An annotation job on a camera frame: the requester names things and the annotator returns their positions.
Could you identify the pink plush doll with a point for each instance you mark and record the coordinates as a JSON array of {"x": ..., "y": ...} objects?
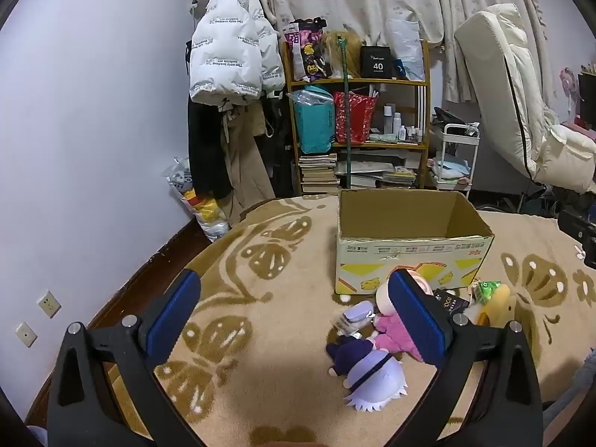
[{"x": 393, "y": 335}]

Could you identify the black box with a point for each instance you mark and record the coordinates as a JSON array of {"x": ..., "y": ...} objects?
[{"x": 377, "y": 63}]

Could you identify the white plastic bag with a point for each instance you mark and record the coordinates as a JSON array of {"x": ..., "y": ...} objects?
[{"x": 405, "y": 42}]

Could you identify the blond wig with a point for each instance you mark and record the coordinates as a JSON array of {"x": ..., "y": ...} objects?
[{"x": 335, "y": 51}]

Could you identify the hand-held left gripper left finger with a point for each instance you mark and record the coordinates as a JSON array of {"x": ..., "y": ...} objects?
[{"x": 174, "y": 319}]

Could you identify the purple plush doll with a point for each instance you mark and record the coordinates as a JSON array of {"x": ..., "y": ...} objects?
[{"x": 372, "y": 372}]

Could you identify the pile of magazines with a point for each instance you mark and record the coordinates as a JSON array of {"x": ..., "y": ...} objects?
[{"x": 382, "y": 177}]

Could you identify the white trolley cart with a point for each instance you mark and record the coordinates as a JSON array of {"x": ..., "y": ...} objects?
[{"x": 474, "y": 158}]

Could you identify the red patterned bag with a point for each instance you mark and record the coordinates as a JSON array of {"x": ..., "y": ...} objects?
[{"x": 361, "y": 116}]

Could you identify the black tissue packet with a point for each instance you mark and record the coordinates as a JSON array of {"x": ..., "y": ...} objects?
[{"x": 454, "y": 305}]

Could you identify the white quilt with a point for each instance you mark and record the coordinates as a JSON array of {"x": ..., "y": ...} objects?
[{"x": 568, "y": 158}]

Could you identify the lilac plush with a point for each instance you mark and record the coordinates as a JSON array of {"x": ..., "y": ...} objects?
[{"x": 356, "y": 316}]

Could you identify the white puffer jacket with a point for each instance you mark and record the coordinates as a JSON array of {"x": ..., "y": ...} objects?
[{"x": 228, "y": 46}]

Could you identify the black hanging trousers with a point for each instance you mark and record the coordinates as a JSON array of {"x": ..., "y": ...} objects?
[{"x": 205, "y": 149}]

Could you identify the green pole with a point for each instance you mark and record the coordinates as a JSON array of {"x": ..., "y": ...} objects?
[{"x": 347, "y": 116}]

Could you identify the white folded mattress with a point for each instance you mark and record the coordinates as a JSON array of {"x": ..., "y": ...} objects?
[{"x": 503, "y": 79}]

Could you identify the teal bag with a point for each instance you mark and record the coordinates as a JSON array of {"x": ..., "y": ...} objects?
[{"x": 314, "y": 125}]

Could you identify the clear bag of toys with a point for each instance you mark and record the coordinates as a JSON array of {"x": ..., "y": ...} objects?
[{"x": 205, "y": 209}]

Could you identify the cardboard box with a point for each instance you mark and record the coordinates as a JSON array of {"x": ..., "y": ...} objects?
[{"x": 409, "y": 260}]

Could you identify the row of cosmetic bottles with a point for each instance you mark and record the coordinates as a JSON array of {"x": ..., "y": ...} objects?
[{"x": 396, "y": 125}]

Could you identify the black hanging garment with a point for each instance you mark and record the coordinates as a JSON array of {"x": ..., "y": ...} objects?
[{"x": 279, "y": 149}]

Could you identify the beige hanging trousers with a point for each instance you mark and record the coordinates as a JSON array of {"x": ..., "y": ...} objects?
[{"x": 242, "y": 163}]

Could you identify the white wall socket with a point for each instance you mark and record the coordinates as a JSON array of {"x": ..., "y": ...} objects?
[
  {"x": 24, "y": 334},
  {"x": 49, "y": 305}
]

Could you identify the wooden shelf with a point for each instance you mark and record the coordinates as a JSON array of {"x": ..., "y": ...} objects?
[{"x": 372, "y": 82}]

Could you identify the blue cloth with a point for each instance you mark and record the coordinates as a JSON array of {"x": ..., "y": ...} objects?
[{"x": 451, "y": 170}]

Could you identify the pink black printed bag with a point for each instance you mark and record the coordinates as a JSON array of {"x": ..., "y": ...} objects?
[{"x": 305, "y": 56}]

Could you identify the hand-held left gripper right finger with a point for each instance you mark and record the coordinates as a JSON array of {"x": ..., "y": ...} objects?
[{"x": 416, "y": 323}]

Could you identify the green white packet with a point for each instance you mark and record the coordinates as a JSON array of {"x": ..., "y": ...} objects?
[{"x": 486, "y": 291}]

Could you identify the yellow plush toy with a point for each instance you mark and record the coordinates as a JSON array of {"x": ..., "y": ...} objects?
[{"x": 500, "y": 309}]

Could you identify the stack of books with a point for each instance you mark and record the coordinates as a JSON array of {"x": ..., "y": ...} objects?
[{"x": 319, "y": 177}]

